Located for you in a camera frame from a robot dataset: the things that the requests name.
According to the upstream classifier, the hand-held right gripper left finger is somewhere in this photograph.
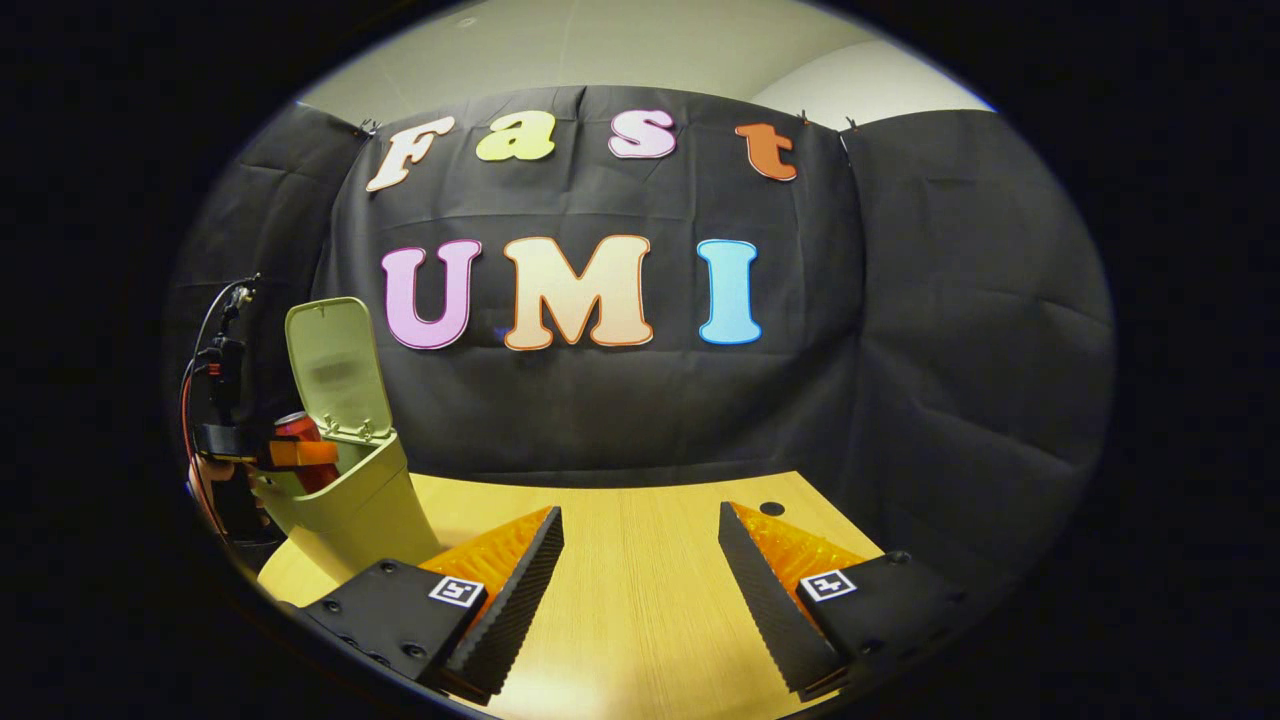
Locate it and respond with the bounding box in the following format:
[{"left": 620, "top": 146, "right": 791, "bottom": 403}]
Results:
[{"left": 295, "top": 505, "right": 566, "bottom": 706}]

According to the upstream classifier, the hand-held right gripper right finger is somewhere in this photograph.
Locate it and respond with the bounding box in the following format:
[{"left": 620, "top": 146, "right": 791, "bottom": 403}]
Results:
[{"left": 716, "top": 500, "right": 971, "bottom": 701}]

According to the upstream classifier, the red pop can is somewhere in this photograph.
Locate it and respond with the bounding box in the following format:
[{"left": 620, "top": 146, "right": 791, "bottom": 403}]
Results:
[{"left": 272, "top": 410, "right": 341, "bottom": 494}]

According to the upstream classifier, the green desktop garbage bin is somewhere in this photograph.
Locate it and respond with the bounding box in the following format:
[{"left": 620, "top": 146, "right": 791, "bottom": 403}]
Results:
[{"left": 248, "top": 296, "right": 446, "bottom": 586}]

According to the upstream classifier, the wooden desktop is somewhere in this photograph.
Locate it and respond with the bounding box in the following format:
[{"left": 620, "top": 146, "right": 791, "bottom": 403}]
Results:
[{"left": 258, "top": 470, "right": 886, "bottom": 720}]

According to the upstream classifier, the black backdrop cloth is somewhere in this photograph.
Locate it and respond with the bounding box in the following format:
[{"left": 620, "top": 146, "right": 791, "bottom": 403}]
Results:
[{"left": 165, "top": 85, "right": 1116, "bottom": 601}]

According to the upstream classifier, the red gripper cable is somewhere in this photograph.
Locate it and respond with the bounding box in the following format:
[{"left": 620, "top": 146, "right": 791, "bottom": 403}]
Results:
[{"left": 178, "top": 358, "right": 229, "bottom": 539}]

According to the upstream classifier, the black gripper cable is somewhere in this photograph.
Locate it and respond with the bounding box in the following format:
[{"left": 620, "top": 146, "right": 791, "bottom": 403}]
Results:
[{"left": 193, "top": 276, "right": 259, "bottom": 353}]

